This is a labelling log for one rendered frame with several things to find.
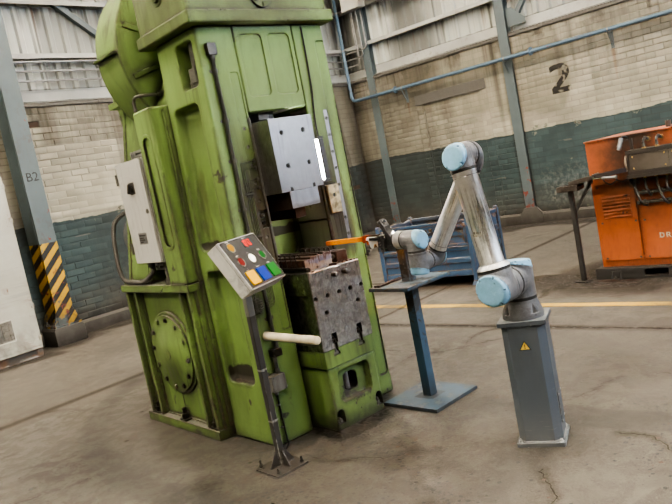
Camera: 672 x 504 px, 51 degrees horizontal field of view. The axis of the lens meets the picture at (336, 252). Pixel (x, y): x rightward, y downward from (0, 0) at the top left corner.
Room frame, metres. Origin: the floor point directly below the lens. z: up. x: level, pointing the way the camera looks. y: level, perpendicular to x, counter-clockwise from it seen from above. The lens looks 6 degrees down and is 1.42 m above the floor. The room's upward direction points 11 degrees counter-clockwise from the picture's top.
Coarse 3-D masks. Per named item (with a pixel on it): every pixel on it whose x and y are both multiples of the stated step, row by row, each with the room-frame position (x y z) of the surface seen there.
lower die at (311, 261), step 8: (288, 256) 4.08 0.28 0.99; (296, 256) 4.01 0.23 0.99; (304, 256) 3.93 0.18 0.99; (312, 256) 3.86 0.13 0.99; (320, 256) 3.89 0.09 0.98; (328, 256) 3.93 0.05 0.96; (280, 264) 3.98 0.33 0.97; (288, 264) 3.92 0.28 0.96; (304, 264) 3.81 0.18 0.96; (312, 264) 3.85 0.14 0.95; (320, 264) 3.88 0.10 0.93; (328, 264) 3.92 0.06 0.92
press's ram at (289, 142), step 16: (256, 128) 3.87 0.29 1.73; (272, 128) 3.79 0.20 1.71; (288, 128) 3.86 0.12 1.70; (304, 128) 3.93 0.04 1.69; (256, 144) 3.89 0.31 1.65; (272, 144) 3.78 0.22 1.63; (288, 144) 3.85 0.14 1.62; (304, 144) 3.92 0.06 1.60; (272, 160) 3.80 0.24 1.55; (288, 160) 3.83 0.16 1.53; (304, 160) 3.90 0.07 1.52; (272, 176) 3.82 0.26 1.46; (288, 176) 3.82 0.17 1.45; (304, 176) 3.89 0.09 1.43; (320, 176) 3.96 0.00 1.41; (272, 192) 3.85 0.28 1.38
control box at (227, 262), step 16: (240, 240) 3.45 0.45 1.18; (256, 240) 3.56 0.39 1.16; (224, 256) 3.28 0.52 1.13; (240, 256) 3.36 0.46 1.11; (256, 256) 3.46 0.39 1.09; (224, 272) 3.29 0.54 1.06; (240, 272) 3.26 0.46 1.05; (256, 272) 3.36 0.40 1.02; (240, 288) 3.26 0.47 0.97; (256, 288) 3.27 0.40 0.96
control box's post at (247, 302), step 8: (248, 304) 3.44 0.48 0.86; (248, 312) 3.44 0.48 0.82; (248, 320) 3.45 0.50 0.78; (256, 328) 3.45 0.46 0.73; (256, 336) 3.44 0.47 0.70; (256, 344) 3.44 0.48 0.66; (256, 352) 3.44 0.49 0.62; (256, 360) 3.45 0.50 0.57; (264, 360) 3.45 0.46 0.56; (264, 368) 3.45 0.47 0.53; (264, 376) 3.44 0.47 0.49; (264, 384) 3.44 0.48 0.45; (264, 392) 3.44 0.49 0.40; (264, 400) 3.46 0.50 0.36; (272, 400) 3.45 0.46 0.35; (272, 408) 3.45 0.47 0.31; (272, 416) 3.44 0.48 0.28; (272, 424) 3.44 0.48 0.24; (272, 432) 3.45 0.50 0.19; (280, 440) 3.45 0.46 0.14; (280, 448) 3.44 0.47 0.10; (280, 456) 3.44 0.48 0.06; (280, 464) 3.44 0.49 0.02
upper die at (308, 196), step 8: (288, 192) 3.82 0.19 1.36; (296, 192) 3.84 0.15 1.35; (304, 192) 3.88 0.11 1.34; (312, 192) 3.91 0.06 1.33; (272, 200) 3.94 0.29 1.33; (280, 200) 3.89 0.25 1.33; (288, 200) 3.83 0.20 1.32; (296, 200) 3.83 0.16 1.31; (304, 200) 3.87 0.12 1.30; (312, 200) 3.90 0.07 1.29; (272, 208) 3.96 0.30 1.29; (280, 208) 3.90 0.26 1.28; (288, 208) 3.84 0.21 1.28
